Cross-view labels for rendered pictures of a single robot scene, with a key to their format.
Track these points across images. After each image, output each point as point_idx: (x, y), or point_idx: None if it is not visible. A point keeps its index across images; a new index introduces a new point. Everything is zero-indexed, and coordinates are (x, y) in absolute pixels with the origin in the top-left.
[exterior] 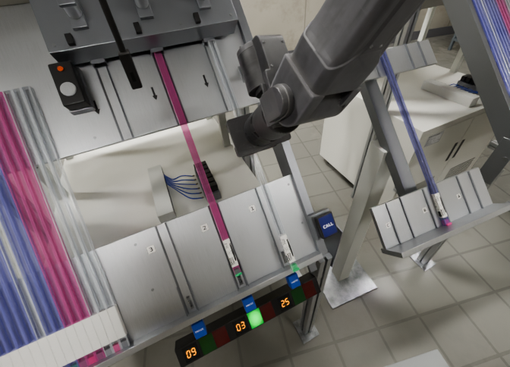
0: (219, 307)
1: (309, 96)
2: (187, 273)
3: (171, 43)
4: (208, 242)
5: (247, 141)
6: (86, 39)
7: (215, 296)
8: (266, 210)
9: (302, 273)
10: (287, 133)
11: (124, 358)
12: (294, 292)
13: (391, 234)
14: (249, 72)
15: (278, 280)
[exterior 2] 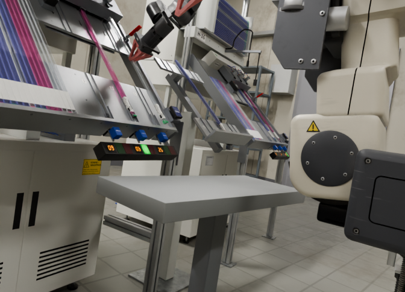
0: (129, 122)
1: (186, 3)
2: (105, 103)
3: (90, 10)
4: (114, 95)
5: (144, 42)
6: None
7: None
8: (142, 99)
9: (127, 282)
10: (171, 28)
11: (78, 116)
12: (164, 147)
13: (207, 131)
14: (155, 8)
15: (102, 290)
